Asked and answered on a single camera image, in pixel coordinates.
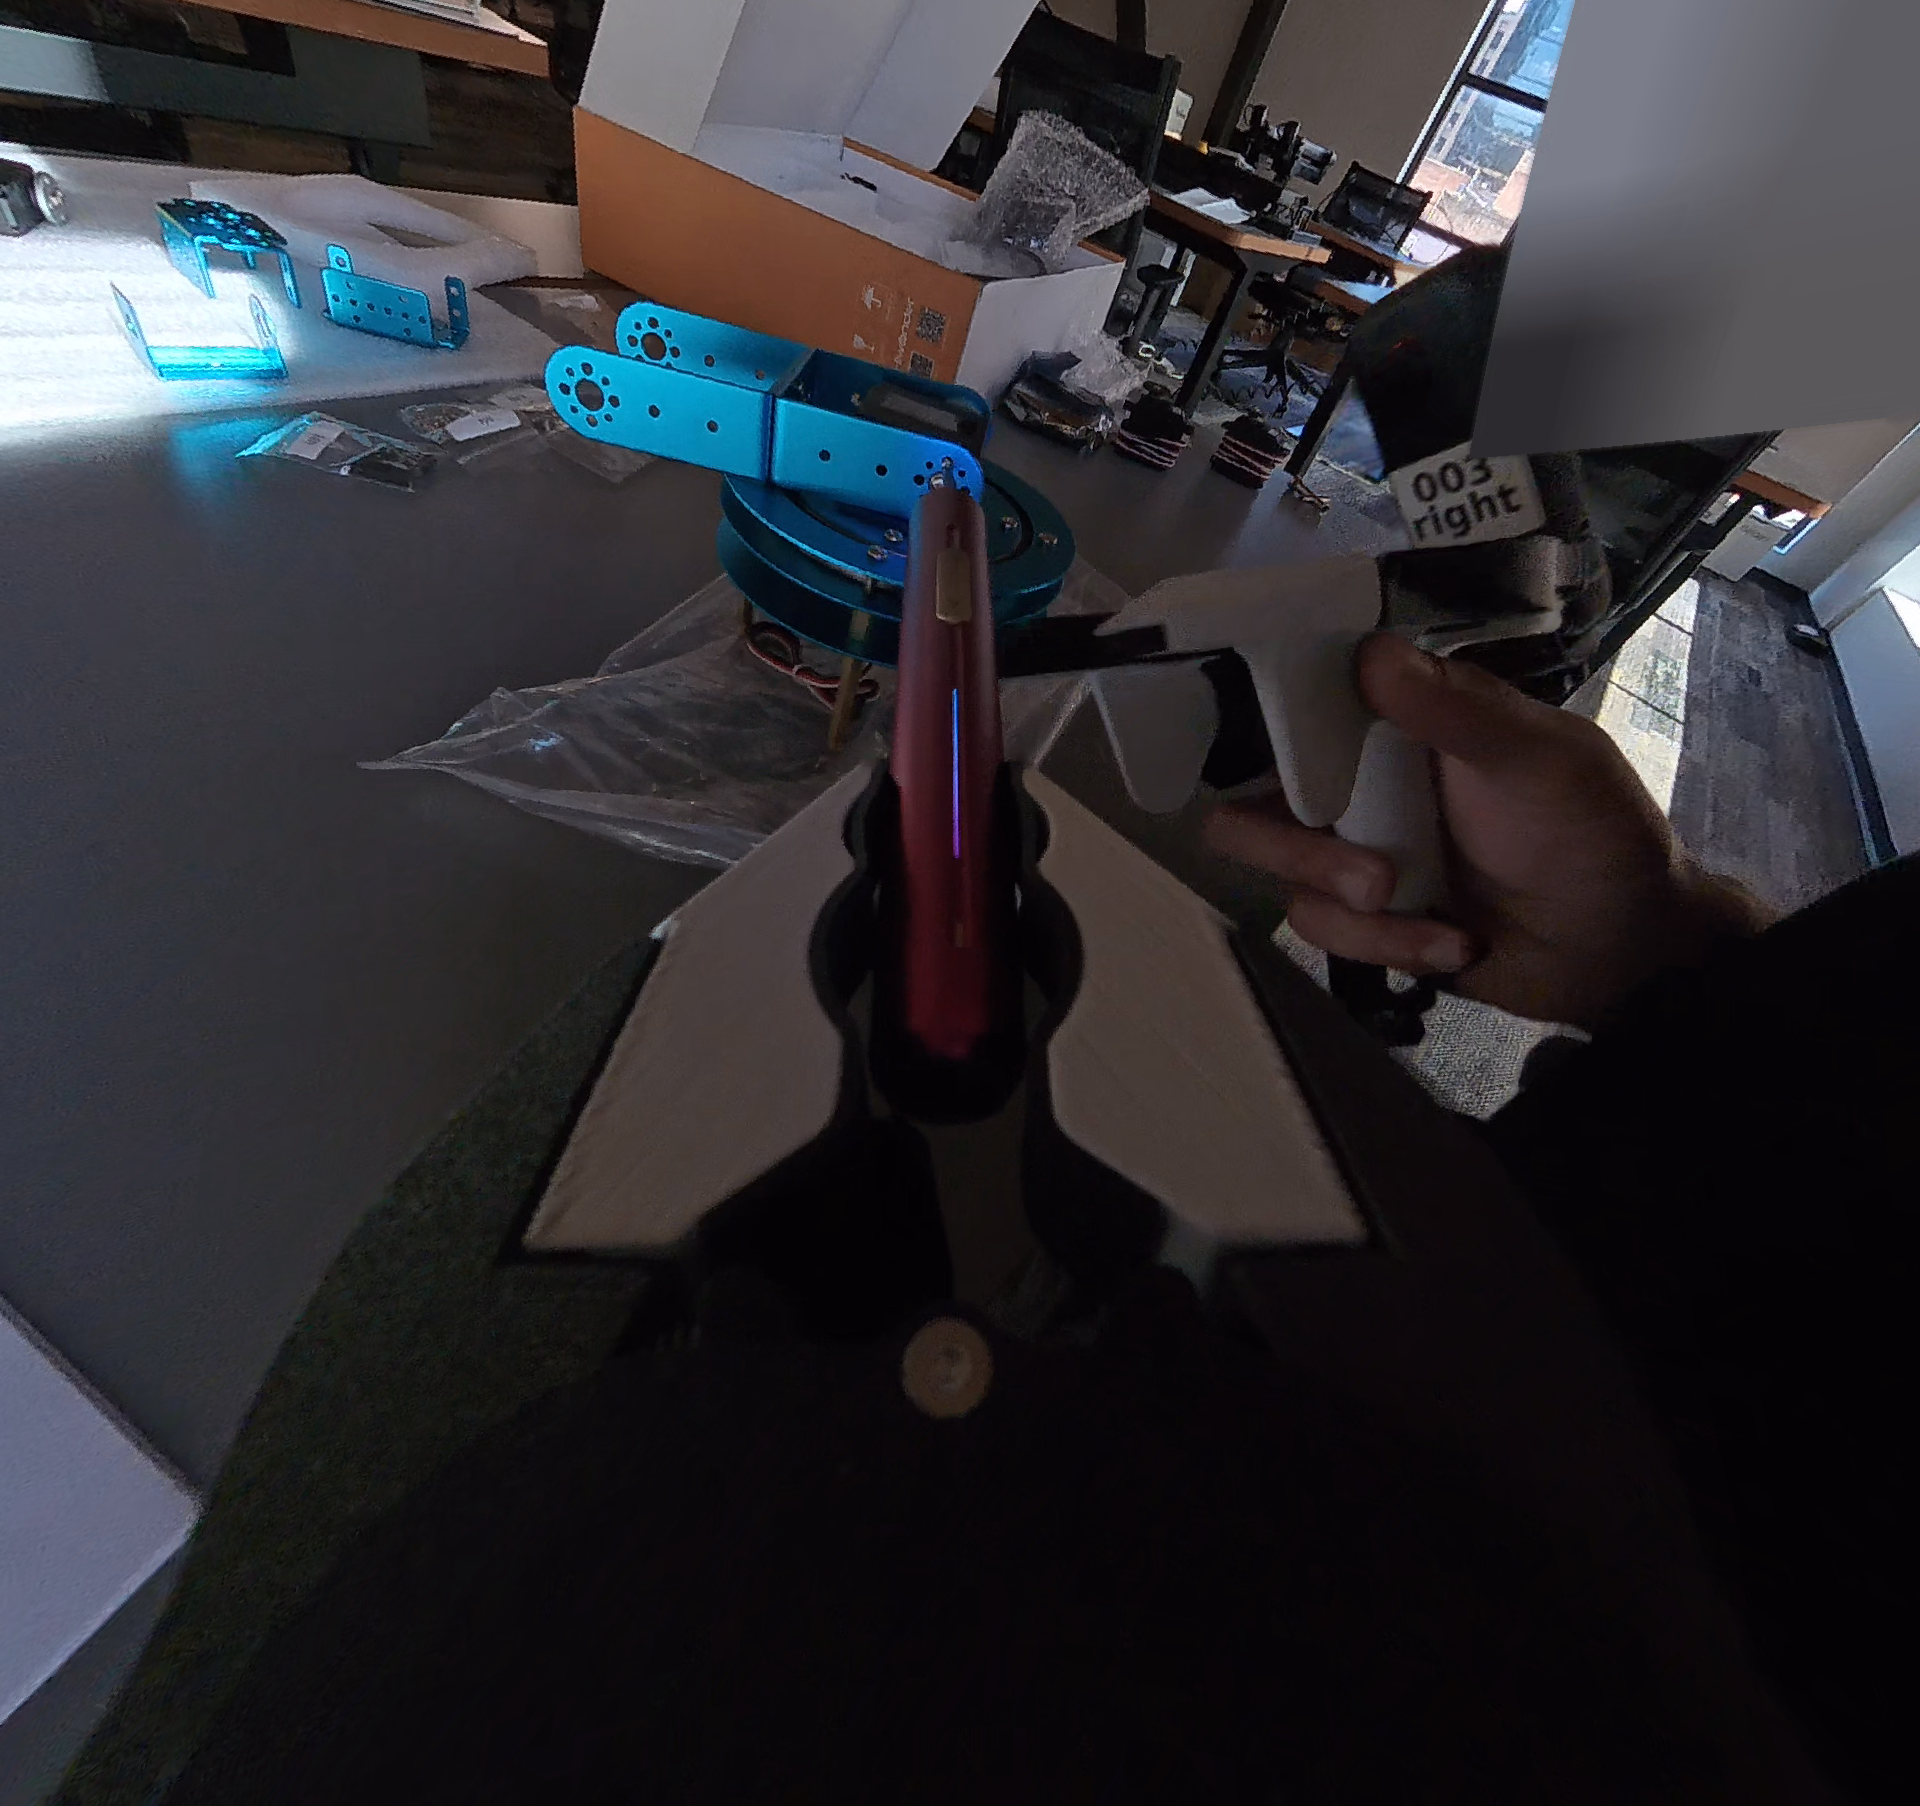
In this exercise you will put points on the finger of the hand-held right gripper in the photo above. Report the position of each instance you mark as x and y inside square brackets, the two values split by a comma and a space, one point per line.
[1244, 605]

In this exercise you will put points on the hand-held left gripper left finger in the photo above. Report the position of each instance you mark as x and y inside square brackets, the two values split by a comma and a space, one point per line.
[707, 1055]

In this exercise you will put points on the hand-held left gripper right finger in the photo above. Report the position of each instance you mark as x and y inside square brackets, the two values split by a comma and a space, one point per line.
[1170, 1055]

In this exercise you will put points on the red electric screwdriver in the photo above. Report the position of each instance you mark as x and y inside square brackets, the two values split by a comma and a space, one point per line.
[945, 862]

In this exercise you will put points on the blue toy robot arm base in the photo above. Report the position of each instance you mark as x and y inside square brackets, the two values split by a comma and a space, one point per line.
[661, 410]

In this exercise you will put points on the person's right forearm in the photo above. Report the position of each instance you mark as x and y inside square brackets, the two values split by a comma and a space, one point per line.
[1726, 1162]

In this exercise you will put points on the wooden office desk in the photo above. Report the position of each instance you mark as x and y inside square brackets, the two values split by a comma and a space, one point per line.
[1215, 223]

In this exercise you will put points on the person's right hand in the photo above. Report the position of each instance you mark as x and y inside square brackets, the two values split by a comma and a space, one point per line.
[1547, 862]

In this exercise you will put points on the bag of small parts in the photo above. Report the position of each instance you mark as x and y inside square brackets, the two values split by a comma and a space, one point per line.
[1058, 403]

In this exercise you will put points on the black swivel chair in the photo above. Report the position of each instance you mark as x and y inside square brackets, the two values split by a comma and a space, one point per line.
[1291, 328]

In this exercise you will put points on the clear plastic bag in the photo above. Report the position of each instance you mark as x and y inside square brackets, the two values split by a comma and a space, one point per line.
[599, 755]

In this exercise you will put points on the black mesh office chair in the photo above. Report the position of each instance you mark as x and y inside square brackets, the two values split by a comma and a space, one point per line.
[1373, 204]

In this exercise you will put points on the large window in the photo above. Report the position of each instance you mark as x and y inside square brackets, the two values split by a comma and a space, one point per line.
[1501, 124]

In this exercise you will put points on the bubble wrap bag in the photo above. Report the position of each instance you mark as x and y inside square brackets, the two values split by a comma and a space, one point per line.
[1051, 185]

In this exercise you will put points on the white and orange cardboard box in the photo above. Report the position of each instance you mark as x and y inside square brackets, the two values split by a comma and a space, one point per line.
[707, 230]

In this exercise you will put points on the group of small screw bags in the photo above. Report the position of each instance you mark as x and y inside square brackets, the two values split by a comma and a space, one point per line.
[324, 443]

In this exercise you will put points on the white foam sheet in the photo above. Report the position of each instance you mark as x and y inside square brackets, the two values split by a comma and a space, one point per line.
[61, 334]

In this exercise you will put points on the silver servo motor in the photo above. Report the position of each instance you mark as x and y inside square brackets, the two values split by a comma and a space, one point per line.
[27, 197]

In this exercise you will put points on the long blue metal bracket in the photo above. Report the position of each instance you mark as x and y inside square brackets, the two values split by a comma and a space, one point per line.
[390, 315]

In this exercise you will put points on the blue metal U bracket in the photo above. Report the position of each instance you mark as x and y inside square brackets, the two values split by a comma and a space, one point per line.
[197, 363]

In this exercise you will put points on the white foam frame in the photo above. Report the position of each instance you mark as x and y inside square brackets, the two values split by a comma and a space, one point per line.
[347, 208]

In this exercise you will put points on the blue perforated metal bracket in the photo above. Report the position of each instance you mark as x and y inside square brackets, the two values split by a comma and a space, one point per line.
[218, 227]

